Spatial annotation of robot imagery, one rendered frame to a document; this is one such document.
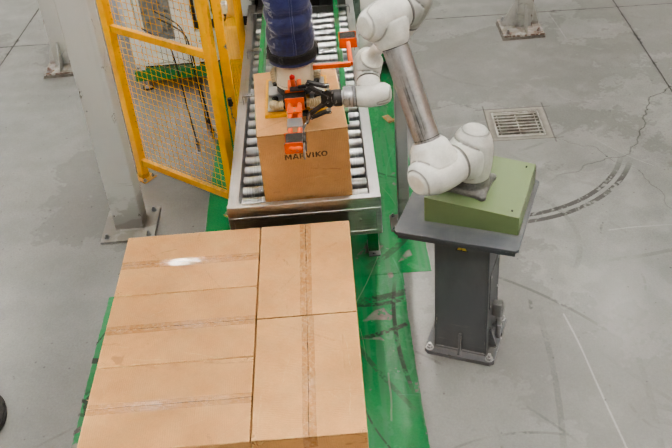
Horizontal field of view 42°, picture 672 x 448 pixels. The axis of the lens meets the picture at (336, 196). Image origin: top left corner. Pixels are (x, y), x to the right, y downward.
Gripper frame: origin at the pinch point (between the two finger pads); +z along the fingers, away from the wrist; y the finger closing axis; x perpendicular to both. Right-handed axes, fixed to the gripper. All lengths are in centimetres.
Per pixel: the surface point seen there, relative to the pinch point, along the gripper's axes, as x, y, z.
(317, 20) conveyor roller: 201, 53, -10
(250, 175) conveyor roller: 30, 56, 28
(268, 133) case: -3.8, 12.7, 13.0
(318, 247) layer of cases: -35, 53, -5
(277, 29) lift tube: 16.3, -26.4, 5.0
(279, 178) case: -5.4, 35.5, 10.6
